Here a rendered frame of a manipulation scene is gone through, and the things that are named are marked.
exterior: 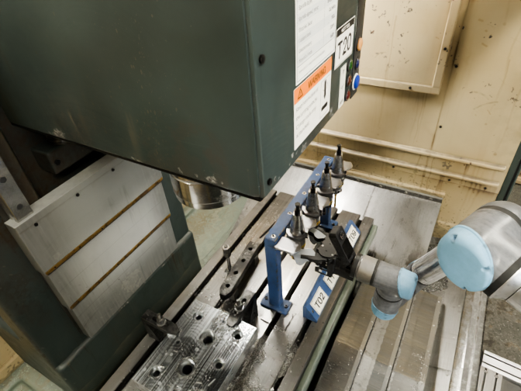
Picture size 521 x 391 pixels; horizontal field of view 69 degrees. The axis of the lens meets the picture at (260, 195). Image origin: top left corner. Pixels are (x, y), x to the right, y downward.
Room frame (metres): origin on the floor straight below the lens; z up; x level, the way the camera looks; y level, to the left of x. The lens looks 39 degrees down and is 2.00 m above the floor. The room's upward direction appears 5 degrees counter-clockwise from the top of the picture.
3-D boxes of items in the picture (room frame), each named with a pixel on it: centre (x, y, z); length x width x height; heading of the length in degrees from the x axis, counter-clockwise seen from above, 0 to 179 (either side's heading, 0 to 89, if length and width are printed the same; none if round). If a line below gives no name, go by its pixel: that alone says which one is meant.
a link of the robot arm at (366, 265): (0.68, -0.28, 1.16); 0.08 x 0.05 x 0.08; 148
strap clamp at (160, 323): (0.67, 0.34, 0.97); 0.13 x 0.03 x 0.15; 58
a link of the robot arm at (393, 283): (0.63, -0.34, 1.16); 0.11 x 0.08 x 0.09; 58
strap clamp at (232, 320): (0.69, 0.09, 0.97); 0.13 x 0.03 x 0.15; 148
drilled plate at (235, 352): (0.57, 0.22, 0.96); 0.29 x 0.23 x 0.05; 148
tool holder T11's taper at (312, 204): (0.88, -0.16, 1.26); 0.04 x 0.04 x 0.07
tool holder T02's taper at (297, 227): (0.78, -0.10, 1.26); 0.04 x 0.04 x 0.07
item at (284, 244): (0.74, -0.07, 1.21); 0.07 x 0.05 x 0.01; 58
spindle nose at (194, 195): (0.65, 0.10, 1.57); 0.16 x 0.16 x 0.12
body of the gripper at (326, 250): (0.72, -0.21, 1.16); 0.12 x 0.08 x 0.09; 58
